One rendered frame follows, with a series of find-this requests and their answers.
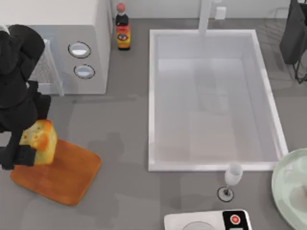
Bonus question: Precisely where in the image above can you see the pale green plate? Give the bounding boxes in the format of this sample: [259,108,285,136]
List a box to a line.
[271,148,307,230]

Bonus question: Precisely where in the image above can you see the pale microwave oven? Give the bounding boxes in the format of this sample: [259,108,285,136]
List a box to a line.
[0,0,113,97]

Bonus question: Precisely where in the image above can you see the white kitchen scale black panel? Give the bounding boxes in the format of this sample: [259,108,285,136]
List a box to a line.
[164,209,253,230]

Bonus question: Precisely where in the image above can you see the white tall tap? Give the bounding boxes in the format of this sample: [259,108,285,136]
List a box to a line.
[198,0,223,37]

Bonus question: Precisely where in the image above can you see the dark sauce bottle red cap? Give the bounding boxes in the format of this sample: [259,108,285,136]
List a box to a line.
[115,2,132,51]

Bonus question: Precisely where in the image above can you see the orange wooden cutting board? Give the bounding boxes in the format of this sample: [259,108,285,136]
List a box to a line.
[9,138,102,206]

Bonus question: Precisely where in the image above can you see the round microwave knob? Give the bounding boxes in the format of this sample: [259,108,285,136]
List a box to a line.
[73,64,96,80]
[68,41,92,59]

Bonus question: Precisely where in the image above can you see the white wine glass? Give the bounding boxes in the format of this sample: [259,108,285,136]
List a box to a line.
[217,161,244,203]

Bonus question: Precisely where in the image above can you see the white sink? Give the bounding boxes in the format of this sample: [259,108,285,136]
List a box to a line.
[148,29,289,172]

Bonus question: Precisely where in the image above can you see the microwave door with mesh window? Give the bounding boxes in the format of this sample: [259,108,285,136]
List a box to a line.
[28,39,65,97]

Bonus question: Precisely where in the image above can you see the black angular object with cables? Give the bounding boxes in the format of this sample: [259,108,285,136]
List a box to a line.
[279,0,307,84]

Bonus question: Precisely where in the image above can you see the yellow bread loaf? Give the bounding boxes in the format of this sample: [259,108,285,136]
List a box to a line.
[19,119,58,166]

